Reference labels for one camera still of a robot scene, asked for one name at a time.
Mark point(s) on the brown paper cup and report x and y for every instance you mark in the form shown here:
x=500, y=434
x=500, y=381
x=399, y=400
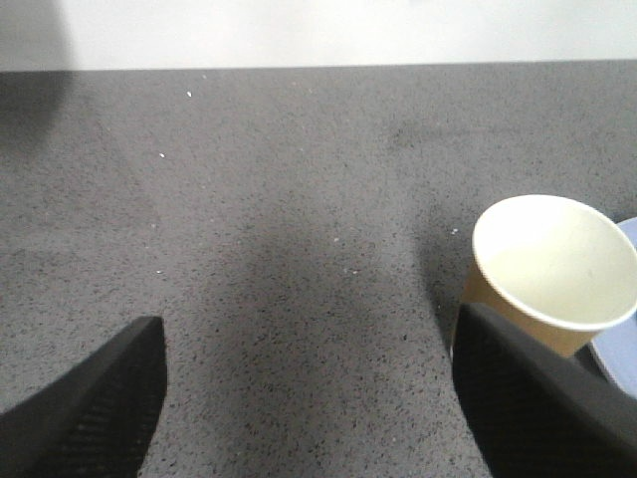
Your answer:
x=558, y=269

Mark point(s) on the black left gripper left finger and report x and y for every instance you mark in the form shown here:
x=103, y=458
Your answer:
x=98, y=419

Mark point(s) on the light blue plastic plate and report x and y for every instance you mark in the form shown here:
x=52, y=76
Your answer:
x=619, y=358

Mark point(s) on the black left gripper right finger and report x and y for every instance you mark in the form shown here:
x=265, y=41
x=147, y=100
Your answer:
x=534, y=413

